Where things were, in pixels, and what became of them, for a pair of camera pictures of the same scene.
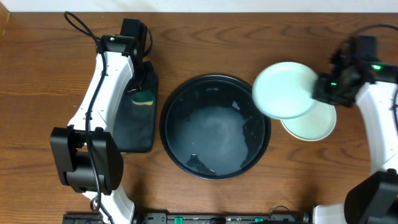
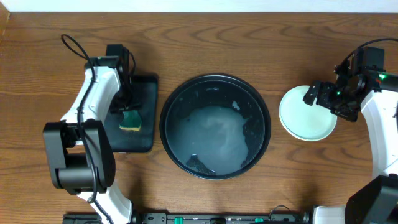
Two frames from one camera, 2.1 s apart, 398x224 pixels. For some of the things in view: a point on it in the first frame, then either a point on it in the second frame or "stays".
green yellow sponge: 145,97 → 132,121
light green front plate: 316,124 stays
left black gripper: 142,88 → 125,104
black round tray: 211,127 stays
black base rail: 304,218 stays
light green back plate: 281,90 → 303,121
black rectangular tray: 135,125 stays
